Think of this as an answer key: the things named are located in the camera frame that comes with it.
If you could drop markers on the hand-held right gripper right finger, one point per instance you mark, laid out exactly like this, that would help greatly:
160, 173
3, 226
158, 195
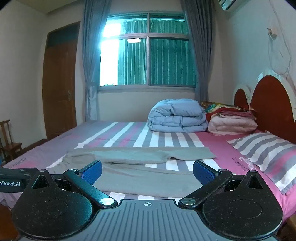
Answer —
203, 173

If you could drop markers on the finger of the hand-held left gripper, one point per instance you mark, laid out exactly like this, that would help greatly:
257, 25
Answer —
29, 172

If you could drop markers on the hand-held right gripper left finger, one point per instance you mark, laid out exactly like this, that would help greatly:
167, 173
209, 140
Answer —
92, 172

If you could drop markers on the grey-beige towel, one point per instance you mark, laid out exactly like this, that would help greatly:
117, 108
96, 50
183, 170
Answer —
138, 176

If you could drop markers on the bed with striped sheet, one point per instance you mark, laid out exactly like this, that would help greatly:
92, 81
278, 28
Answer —
208, 143

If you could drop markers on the wooden chair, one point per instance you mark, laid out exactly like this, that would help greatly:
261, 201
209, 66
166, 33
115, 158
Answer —
8, 143

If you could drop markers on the folded pale pink quilt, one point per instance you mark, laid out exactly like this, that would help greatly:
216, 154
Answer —
231, 126

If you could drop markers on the red patterned blanket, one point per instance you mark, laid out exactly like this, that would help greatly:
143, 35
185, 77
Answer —
211, 111

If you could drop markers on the folded light blue duvet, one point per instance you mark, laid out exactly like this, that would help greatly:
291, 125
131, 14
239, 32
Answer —
175, 115

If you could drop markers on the striped pillow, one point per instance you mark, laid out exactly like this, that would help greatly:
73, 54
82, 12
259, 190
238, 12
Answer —
266, 150

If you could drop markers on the folded dusky pink sheet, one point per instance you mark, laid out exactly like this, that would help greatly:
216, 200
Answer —
238, 114

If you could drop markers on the brown wooden door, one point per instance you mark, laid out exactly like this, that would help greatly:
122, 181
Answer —
60, 88

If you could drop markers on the red and white headboard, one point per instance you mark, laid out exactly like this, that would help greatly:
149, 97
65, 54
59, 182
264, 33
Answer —
272, 106

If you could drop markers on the window with green glass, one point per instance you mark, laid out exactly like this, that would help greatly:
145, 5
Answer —
161, 60

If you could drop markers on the white air conditioner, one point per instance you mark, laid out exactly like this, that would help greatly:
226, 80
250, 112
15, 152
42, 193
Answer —
227, 4

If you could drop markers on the small wall fixture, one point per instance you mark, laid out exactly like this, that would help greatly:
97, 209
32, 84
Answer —
272, 34

